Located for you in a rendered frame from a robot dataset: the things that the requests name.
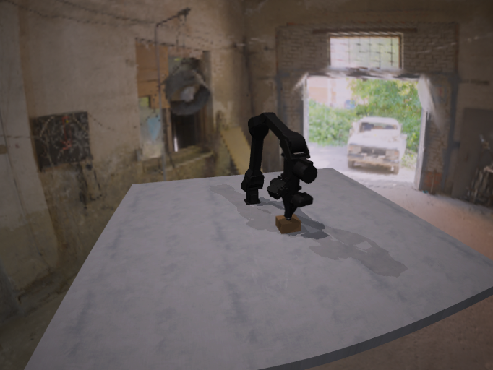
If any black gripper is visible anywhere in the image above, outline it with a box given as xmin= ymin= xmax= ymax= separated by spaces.
xmin=281 ymin=172 xmax=313 ymax=215

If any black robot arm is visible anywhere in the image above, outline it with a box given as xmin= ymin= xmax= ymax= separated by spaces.
xmin=241 ymin=112 xmax=317 ymax=205

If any brown wooden block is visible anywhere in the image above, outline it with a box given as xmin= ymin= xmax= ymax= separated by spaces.
xmin=275 ymin=213 xmax=301 ymax=234

